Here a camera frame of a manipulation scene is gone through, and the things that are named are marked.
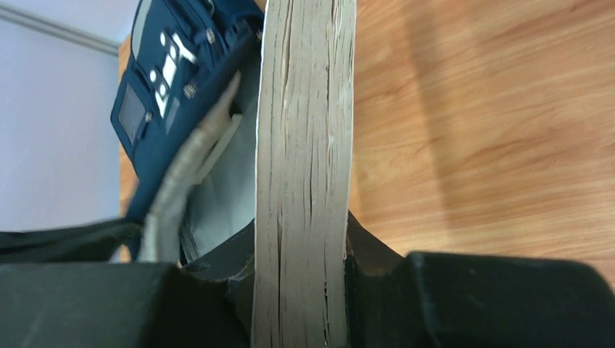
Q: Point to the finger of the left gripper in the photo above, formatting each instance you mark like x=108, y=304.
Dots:
x=95, y=242

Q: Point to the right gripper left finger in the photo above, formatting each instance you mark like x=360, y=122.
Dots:
x=149, y=304

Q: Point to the orange Treehouse book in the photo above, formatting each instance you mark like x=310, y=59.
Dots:
x=302, y=173

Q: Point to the navy blue student backpack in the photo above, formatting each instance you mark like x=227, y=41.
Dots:
x=183, y=54

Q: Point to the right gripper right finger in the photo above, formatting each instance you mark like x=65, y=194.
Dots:
x=433, y=299

